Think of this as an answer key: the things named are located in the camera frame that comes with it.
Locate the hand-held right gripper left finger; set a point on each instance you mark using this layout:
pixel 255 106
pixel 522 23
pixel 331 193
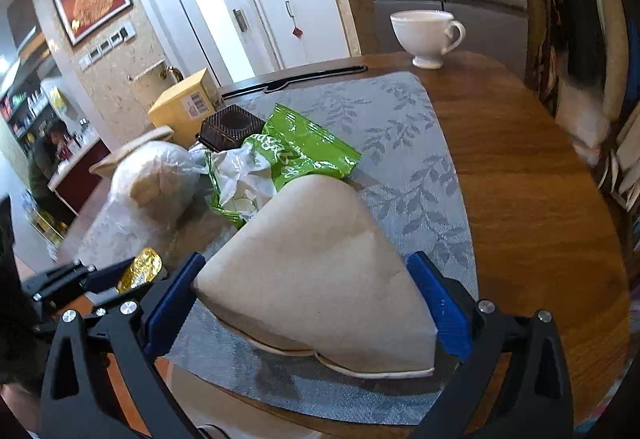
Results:
pixel 167 301

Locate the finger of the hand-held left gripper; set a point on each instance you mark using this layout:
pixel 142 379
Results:
pixel 100 301
pixel 55 280

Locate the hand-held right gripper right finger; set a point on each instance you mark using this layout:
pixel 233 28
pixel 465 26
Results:
pixel 440 304

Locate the gold foil wrapper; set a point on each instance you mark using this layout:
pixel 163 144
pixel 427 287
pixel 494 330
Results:
pixel 142 266

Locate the yellow cardboard box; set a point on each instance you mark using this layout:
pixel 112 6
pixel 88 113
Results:
pixel 175 111

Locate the dark red counter cabinet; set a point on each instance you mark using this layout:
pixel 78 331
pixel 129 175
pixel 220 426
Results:
pixel 82 174

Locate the clear plastic bag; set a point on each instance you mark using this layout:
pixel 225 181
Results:
pixel 150 184

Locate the grey leaf-pattern placemat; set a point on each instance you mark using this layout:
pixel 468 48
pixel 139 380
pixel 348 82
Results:
pixel 400 144

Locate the shelf of bottles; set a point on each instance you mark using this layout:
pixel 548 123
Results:
pixel 25 111

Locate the black plastic tray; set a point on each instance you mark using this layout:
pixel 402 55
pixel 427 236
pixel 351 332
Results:
pixel 225 126

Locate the green snack bag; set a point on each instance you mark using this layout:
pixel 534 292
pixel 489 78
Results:
pixel 300 144

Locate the white cloth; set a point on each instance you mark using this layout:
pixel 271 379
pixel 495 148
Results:
pixel 585 119

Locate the black curved strip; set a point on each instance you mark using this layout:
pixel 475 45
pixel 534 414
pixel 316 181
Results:
pixel 300 75

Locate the white cup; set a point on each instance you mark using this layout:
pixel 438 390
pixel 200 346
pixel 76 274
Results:
pixel 425 34

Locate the white sliding door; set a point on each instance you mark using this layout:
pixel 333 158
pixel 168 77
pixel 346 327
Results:
pixel 200 9

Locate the red hanging tag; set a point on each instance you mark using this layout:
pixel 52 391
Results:
pixel 297 30

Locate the dark patterned cloth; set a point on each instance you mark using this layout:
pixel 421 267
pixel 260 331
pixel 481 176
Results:
pixel 542 19

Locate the wall switch plate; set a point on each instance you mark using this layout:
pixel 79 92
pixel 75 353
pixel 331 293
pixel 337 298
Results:
pixel 94 53
pixel 116 38
pixel 128 31
pixel 84 61
pixel 105 45

